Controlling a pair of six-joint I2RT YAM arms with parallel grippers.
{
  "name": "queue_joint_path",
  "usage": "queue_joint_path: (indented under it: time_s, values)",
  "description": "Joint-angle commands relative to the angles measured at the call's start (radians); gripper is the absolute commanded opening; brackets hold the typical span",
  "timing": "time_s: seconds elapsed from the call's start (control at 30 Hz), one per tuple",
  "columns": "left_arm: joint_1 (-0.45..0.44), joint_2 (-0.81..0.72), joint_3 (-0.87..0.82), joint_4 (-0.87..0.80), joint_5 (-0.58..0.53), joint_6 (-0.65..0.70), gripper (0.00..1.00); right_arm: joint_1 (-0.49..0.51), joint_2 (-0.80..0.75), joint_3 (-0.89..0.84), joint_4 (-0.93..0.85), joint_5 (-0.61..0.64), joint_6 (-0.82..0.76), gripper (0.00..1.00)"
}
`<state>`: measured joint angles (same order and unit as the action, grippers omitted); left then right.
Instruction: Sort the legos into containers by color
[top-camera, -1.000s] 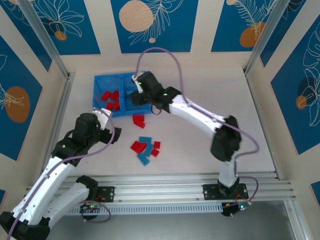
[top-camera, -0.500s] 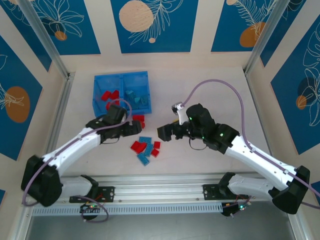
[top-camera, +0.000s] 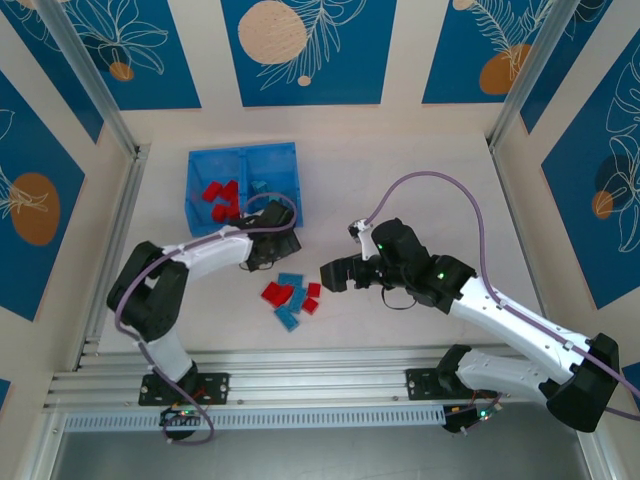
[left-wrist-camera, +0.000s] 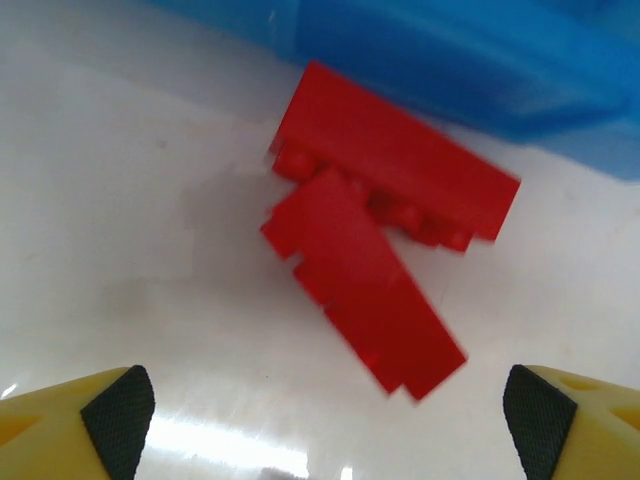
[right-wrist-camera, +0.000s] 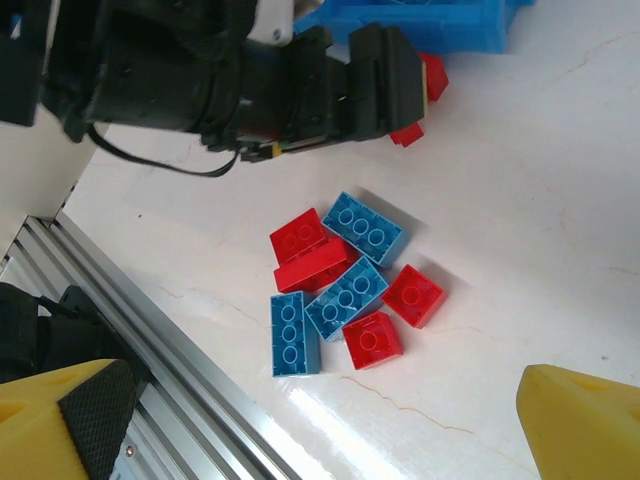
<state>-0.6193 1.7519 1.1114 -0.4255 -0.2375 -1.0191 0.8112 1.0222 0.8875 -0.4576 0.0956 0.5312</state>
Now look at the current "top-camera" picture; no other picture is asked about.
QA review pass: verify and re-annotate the aluminium frame post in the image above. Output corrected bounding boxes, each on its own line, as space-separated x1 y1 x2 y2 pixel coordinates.
34 0 151 161
487 0 609 151

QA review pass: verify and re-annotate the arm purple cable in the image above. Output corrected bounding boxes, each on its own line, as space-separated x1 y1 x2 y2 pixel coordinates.
113 193 300 446
364 171 636 419

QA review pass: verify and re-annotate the blue floral wall panel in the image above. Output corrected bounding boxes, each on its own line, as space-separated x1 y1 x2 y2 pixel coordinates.
541 47 640 311
421 0 557 106
0 0 105 146
0 69 87 322
221 0 399 108
62 0 203 111
519 0 640 136

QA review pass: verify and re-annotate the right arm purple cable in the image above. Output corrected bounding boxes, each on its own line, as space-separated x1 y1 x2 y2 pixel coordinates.
364 171 636 419

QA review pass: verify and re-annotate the aluminium table side rail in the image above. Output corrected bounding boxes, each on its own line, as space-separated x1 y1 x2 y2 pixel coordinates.
487 142 626 480
22 144 152 480

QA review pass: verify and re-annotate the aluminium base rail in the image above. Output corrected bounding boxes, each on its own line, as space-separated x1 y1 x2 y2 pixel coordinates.
47 347 501 409

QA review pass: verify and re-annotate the blue divided plastic bin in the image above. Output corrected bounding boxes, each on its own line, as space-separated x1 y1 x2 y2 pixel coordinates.
182 142 305 237

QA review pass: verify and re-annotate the slotted grey cable duct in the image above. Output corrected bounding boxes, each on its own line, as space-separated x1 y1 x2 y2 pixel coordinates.
64 403 449 432

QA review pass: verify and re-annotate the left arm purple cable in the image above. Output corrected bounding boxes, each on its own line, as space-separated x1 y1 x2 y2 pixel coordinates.
113 193 300 446

